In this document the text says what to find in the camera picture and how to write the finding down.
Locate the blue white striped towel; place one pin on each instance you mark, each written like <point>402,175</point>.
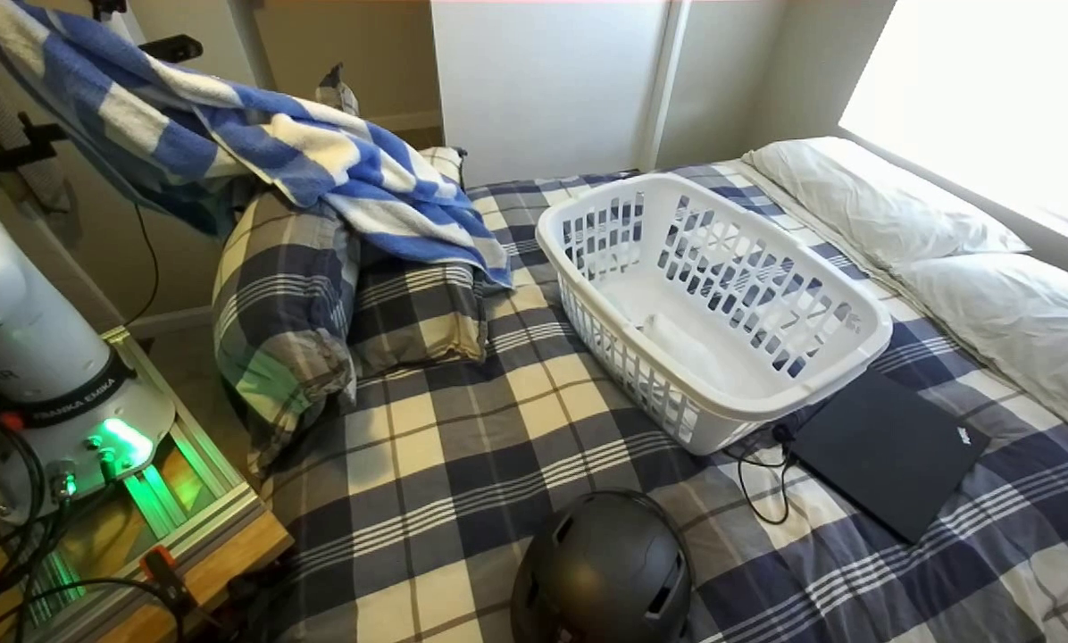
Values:
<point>193,146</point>

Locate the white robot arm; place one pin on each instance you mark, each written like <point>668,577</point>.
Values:
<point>73,413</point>

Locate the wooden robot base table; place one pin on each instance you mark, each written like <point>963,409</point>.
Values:
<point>153,555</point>

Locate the plaid pillow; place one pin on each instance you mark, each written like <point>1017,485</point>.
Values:
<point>304,310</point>

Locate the white pillow near window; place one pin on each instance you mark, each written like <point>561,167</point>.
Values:
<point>878,205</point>

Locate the white laundry basket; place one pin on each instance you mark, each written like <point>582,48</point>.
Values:
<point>709,317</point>

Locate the plaid bed cover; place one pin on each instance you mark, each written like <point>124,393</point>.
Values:
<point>412,508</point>

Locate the black helmet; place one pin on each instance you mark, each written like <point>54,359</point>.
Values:
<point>605,571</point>

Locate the black laptop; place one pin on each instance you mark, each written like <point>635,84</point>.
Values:
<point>888,452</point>

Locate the black camera on mount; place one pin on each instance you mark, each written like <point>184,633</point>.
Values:
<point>174,48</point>

